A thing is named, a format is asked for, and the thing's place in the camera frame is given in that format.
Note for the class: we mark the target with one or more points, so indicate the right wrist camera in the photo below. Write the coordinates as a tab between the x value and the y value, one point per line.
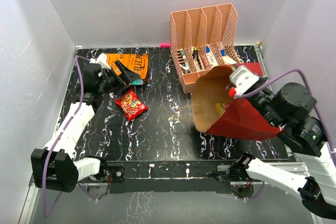
241	80

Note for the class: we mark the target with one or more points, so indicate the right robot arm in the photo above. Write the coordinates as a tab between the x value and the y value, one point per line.
306	137

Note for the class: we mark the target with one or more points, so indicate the white blue box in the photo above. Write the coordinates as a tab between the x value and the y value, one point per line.
211	57

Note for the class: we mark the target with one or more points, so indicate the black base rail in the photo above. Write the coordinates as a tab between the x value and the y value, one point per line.
163	177

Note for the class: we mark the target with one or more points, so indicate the orange gummy burger packet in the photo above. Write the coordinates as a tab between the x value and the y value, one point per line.
221	108

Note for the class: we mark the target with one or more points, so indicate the peach plastic file organizer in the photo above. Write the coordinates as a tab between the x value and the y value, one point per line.
201	39

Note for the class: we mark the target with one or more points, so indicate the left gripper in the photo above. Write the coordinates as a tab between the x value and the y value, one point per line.
121	83

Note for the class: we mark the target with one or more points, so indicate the yellow snack pouch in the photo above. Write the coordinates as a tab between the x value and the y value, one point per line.
137	63

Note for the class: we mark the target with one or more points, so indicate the teal snack bag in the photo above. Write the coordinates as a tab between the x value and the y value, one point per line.
137	82

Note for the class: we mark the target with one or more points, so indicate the black yellow marker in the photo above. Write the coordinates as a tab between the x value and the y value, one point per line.
195	58

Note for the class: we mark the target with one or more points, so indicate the pink marker on wall edge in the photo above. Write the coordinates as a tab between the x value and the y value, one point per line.
163	45

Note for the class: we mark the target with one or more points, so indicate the red brown paper bag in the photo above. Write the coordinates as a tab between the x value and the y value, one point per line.
240	121

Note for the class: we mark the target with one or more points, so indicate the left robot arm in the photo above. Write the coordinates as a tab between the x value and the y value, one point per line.
53	166

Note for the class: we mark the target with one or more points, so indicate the red cookie snack packet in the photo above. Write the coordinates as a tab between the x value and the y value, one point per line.
131	105

